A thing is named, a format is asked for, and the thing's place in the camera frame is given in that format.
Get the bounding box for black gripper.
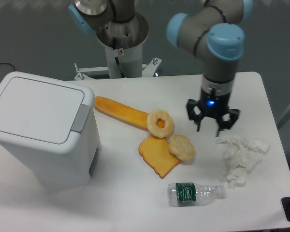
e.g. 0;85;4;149
186;89;240;137

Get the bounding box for pale round bun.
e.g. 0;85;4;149
169;134;196;161

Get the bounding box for white push-button trash can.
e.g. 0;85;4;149
0;72;101;184

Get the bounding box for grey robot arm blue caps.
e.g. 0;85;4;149
68;0;253;131

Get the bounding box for crumpled white tissue upper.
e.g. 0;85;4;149
216;134;270;171

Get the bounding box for crumpled white tissue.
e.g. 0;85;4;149
226;167;247;189
216;134;270;171

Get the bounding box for orange toast slice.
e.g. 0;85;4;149
138;136;180;179

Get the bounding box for crumpled white tissue lower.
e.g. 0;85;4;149
226;167;247;189

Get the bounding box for long orange bread loaf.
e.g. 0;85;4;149
94;96;148;130

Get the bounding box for clear plastic bottle green label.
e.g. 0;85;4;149
167;182;226;207

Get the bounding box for pale ring donut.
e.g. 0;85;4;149
146;109;174;138

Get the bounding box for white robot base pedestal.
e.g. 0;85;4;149
96;13;149;71

